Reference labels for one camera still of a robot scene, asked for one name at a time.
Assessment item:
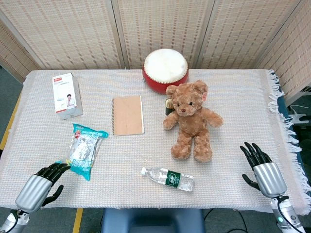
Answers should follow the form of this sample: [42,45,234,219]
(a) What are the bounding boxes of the clear plastic water bottle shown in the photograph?
[140,166,195,192]

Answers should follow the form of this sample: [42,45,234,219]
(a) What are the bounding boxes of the beige folding screen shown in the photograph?
[0,0,311,102]

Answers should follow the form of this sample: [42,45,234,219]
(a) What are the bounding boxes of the dark can with gold label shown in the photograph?
[164,98,174,117]

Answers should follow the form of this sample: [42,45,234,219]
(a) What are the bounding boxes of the brown plush teddy bear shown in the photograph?
[162,80,224,163]

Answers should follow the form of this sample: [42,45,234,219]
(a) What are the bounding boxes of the woven fringed tablecloth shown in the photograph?
[0,68,311,216]

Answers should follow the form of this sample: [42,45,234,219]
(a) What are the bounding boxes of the white cable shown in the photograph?
[288,104,309,126]

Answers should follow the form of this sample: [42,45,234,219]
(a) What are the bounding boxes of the brown spiral notebook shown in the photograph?
[111,95,145,136]

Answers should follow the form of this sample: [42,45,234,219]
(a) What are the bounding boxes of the white red lamp box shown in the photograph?
[52,72,84,120]

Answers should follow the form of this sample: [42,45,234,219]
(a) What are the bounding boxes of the teal snack bag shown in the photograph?
[55,123,109,182]

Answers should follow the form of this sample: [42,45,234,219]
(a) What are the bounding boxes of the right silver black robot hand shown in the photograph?
[240,142,288,198]

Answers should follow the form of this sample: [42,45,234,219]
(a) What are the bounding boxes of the blue chair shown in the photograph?
[101,208,206,233]

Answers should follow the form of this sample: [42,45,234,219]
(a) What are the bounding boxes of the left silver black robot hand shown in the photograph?
[15,163,71,213]

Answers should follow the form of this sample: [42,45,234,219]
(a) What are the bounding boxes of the red drum with white skin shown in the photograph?
[142,48,190,93]

